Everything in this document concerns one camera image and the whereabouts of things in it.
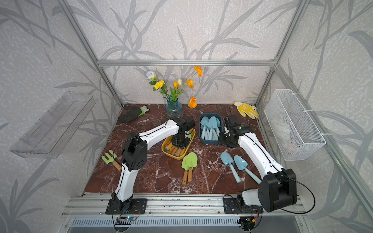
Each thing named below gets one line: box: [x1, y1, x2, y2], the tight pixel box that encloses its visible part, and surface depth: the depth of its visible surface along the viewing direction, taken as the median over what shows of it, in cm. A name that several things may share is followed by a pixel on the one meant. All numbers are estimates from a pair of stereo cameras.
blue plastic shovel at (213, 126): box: [206, 116, 221, 141], surface depth 104 cm
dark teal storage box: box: [199, 113, 223, 145], surface depth 104 cm
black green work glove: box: [118, 104, 150, 123], surface depth 118 cm
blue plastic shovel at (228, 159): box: [220, 151, 242, 184], surface depth 90 cm
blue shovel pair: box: [200, 116, 211, 141], surface depth 104 cm
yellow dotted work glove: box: [233, 101, 260, 120], surface depth 121 cm
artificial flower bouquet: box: [145, 66, 204, 109], surface depth 95 cm
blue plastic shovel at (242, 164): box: [234, 155, 263, 184], surface depth 88 cm
